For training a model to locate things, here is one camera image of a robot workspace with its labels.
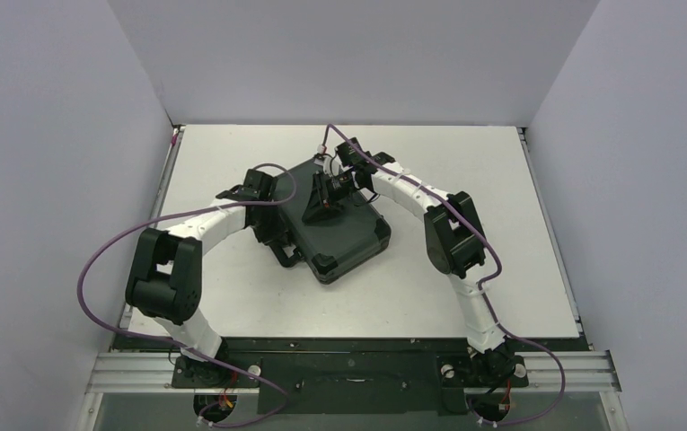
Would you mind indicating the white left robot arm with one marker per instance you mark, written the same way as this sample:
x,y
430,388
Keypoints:
x,y
165,281

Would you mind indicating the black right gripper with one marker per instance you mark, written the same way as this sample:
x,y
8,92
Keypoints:
x,y
329,194

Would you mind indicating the black poker case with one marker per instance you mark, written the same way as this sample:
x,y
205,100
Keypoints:
x,y
335,241

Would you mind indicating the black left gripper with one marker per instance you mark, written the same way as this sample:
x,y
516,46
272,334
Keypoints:
x,y
278,233

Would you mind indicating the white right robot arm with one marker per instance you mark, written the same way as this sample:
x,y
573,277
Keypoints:
x,y
456,244

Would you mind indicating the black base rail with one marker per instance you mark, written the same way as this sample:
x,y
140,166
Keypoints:
x,y
391,376

